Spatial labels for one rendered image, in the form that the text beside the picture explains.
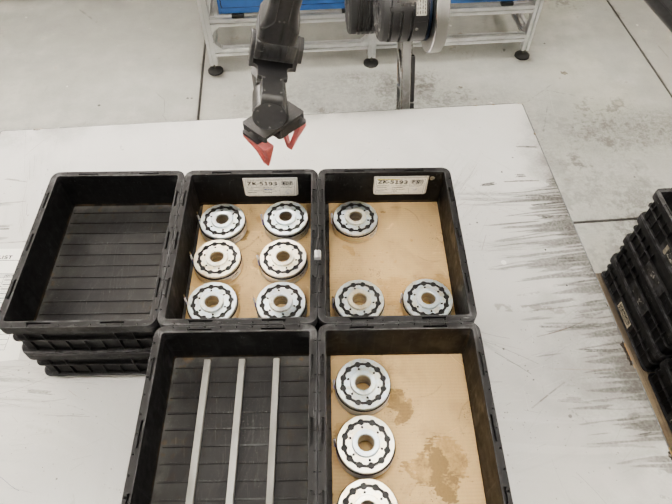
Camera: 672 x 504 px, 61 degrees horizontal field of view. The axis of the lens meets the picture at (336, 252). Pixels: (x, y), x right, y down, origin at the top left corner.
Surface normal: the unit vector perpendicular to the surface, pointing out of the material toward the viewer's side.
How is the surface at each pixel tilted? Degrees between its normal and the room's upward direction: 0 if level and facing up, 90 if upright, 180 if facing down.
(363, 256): 0
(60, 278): 0
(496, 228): 0
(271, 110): 89
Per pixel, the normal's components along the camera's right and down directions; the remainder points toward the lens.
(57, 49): 0.00, -0.59
